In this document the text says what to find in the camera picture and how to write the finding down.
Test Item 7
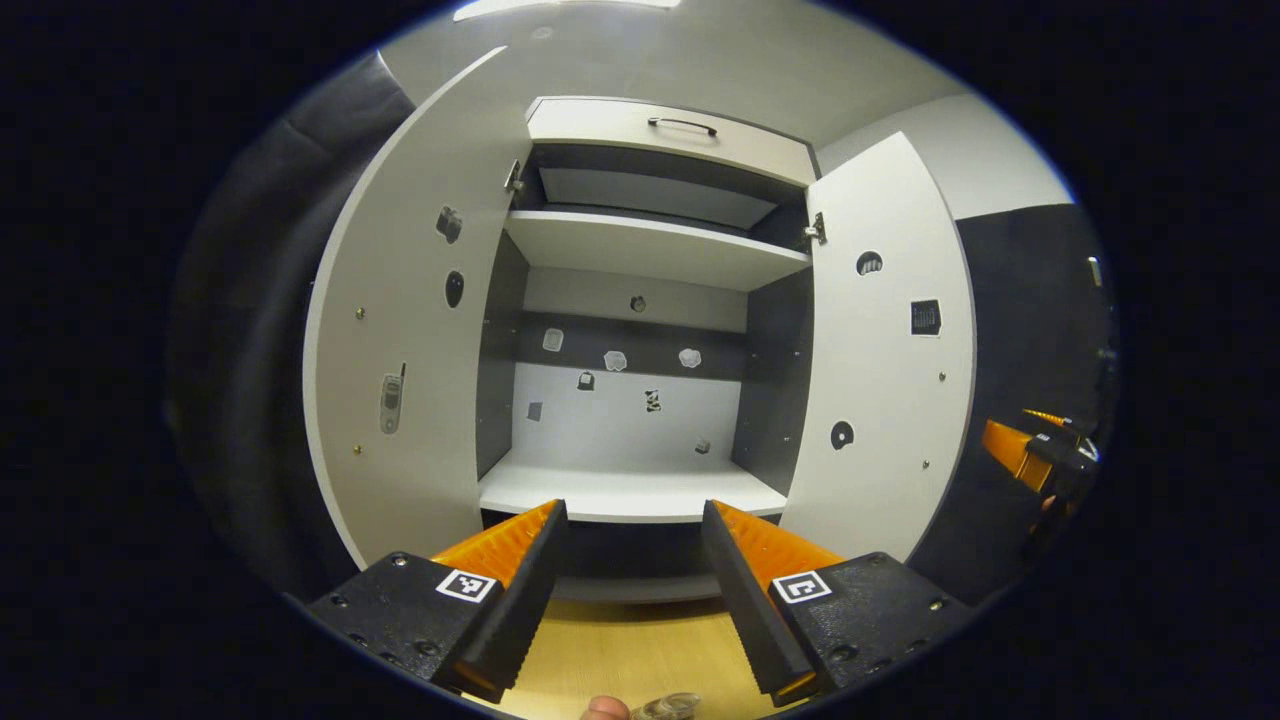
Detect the white cabinet door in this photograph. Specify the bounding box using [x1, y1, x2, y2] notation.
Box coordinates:
[780, 132, 977, 563]
[302, 45, 536, 571]

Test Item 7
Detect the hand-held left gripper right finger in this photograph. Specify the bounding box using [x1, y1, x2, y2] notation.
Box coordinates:
[700, 498, 976, 706]

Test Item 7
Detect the white cabinet shelf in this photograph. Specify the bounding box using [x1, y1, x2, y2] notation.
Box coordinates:
[503, 210, 813, 293]

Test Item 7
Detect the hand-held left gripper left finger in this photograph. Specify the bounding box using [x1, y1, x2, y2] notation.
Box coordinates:
[305, 498, 571, 703]

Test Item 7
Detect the black backdrop cloth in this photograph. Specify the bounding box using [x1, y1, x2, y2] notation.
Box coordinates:
[165, 50, 1116, 601]

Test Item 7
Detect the clear glass bottle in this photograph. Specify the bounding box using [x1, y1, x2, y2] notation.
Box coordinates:
[630, 692, 703, 720]

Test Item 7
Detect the white cabinet drawer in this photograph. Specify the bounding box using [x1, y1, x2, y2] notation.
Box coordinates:
[525, 96, 819, 188]

